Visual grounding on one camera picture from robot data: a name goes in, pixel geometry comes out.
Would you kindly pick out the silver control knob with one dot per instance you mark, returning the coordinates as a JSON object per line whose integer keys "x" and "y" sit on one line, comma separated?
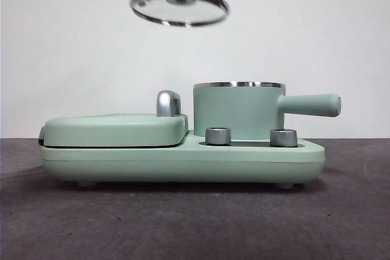
{"x": 283, "y": 137}
{"x": 217, "y": 135}

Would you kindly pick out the green breakfast machine base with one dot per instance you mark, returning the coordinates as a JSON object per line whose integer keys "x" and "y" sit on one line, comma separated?
{"x": 152, "y": 162}

